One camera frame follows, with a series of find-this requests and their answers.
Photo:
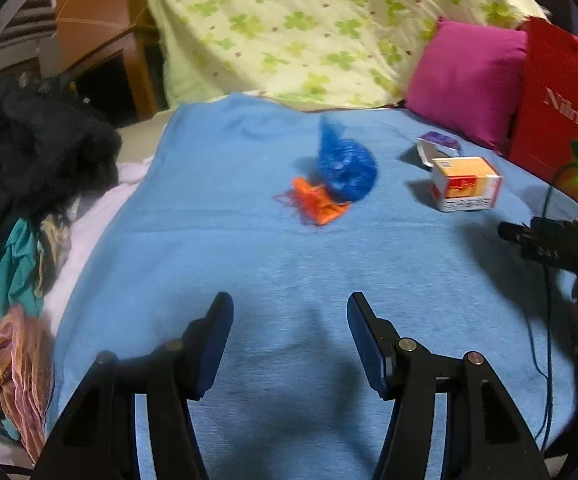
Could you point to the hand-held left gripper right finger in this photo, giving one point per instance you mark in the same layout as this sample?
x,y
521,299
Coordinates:
x,y
369,350

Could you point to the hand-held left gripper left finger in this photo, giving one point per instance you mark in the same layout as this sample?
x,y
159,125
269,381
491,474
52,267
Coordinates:
x,y
214,345

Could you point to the orange and white box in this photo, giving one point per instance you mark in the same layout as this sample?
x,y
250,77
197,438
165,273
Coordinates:
x,y
464,185

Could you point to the orange mesh scrap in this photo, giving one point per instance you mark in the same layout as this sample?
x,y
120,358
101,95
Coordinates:
x,y
319,205

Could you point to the blue and white carton box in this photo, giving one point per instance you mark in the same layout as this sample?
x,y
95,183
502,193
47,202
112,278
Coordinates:
x,y
439,142

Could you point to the blue plastic bag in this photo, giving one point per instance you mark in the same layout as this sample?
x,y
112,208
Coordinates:
x,y
344,165

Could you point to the blue blanket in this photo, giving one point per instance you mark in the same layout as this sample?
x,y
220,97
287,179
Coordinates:
x,y
219,235

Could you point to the red paper shopping bag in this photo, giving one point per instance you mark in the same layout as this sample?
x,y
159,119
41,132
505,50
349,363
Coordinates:
x,y
549,85

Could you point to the pink pillow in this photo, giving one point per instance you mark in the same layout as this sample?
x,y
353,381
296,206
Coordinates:
x,y
469,80

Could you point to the yellow brown cloth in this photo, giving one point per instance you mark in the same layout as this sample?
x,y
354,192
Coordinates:
x,y
54,245

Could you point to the pink striped cloth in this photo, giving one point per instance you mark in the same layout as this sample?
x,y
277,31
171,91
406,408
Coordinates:
x,y
14,370

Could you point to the teal cloth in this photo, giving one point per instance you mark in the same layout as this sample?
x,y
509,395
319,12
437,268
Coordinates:
x,y
9,270

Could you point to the black fuzzy clothing pile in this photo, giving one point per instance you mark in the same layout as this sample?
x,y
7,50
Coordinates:
x,y
34,150

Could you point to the green clover print quilt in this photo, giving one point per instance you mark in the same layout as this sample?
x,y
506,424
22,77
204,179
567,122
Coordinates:
x,y
294,25

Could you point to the wooden furniture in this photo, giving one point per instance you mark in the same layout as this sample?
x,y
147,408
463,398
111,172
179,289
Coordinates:
x,y
99,10

